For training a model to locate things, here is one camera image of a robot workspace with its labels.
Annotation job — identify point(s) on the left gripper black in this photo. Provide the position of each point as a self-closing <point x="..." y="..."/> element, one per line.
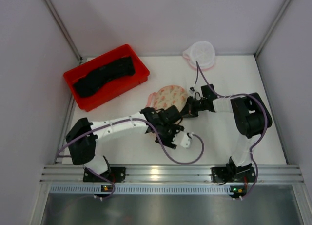
<point x="166" y="136"/>

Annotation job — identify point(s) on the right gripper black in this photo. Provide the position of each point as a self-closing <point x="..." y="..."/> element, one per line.
<point x="188" y="109"/>

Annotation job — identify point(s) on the floral pink laundry bag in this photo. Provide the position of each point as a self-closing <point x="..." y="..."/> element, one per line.
<point x="168" y="96"/>

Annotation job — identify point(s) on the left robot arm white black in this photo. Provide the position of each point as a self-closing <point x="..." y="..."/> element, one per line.
<point x="83" y="137"/>

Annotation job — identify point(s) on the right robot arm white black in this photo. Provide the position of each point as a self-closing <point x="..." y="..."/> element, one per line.
<point x="252" y="120"/>

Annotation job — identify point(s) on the white mesh laundry bag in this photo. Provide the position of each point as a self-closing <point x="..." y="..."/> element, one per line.
<point x="202" y="52"/>

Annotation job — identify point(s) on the black bra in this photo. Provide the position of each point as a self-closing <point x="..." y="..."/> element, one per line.
<point x="90" y="84"/>

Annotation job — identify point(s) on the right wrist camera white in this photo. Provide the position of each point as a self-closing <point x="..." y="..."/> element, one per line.
<point x="192" y="90"/>

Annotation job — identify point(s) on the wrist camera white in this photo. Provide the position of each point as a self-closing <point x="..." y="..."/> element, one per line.
<point x="192" y="90"/>
<point x="184" y="139"/>

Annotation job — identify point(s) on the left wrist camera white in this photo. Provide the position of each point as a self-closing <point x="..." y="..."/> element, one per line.
<point x="184" y="139"/>

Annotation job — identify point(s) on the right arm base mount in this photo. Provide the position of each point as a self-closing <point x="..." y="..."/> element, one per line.
<point x="222" y="175"/>

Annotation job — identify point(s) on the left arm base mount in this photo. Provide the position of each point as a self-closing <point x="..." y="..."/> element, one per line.
<point x="115" y="175"/>

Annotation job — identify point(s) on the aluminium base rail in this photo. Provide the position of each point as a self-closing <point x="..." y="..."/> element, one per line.
<point x="195" y="174"/>

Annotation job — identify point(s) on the slotted cable duct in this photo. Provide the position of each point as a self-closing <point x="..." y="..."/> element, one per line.
<point x="138" y="189"/>

